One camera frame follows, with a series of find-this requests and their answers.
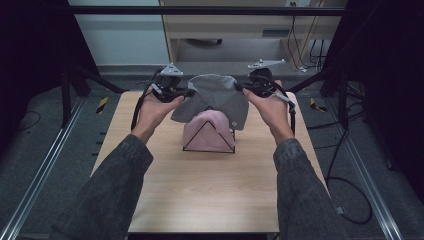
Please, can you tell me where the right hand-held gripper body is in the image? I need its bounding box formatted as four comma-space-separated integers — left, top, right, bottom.
246, 58, 288, 99

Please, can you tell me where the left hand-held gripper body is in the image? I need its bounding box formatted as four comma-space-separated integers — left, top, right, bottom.
151, 62, 188, 103

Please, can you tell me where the grey felt hat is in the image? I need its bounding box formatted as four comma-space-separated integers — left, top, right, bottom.
170, 73, 251, 132

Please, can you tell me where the black wire triangular rack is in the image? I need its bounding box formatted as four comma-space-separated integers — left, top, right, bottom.
182, 105, 237, 155

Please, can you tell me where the pink knit beanie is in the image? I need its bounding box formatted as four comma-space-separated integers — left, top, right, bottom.
182, 109, 236, 154

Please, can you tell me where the person's right hand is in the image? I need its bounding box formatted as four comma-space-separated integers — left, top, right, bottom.
242, 79, 296, 147

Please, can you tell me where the person's left hand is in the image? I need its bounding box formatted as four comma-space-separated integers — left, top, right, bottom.
130, 87, 185, 145

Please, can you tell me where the yellow black striped tape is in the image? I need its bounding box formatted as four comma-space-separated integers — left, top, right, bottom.
309, 96, 328, 113
95, 96, 110, 115

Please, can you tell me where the light wooden desk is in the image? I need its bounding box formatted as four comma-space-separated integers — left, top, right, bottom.
158, 0, 348, 72

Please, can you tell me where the white cabinet panel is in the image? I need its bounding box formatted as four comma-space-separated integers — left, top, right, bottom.
68, 0, 171, 67

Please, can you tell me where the black curtain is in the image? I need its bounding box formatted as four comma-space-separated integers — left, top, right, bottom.
0, 0, 101, 158
320, 0, 424, 201

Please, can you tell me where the right hand-held gripper cable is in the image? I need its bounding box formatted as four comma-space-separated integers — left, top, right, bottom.
265, 75, 297, 136

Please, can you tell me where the hand-held gripper cable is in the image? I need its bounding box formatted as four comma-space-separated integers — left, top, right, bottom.
130, 67, 165, 132
265, 75, 297, 136

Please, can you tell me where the left hand-held gripper cable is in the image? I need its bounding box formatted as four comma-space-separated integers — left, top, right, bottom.
130, 67, 165, 132

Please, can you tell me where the black hanging cable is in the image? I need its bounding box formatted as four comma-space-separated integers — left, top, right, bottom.
287, 2, 302, 70

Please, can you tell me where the yellow hanging cable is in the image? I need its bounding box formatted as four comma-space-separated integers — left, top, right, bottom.
297, 0, 325, 69

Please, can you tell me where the black frame leg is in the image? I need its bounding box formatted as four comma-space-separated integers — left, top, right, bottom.
60, 64, 130, 130
285, 65, 350, 130

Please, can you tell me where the black horizontal frame bar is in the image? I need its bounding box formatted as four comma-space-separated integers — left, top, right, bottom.
68, 5, 346, 17

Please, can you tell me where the white wall socket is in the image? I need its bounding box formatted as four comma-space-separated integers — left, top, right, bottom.
284, 0, 312, 8

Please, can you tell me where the long black floor cable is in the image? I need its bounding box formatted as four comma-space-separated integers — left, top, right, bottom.
305, 83, 374, 226

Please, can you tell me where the thin black floor cable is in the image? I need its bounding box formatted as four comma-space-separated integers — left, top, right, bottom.
19, 109, 42, 132

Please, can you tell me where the aluminium floor rail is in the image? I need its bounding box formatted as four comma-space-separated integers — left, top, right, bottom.
0, 98, 86, 240
324, 99, 405, 240

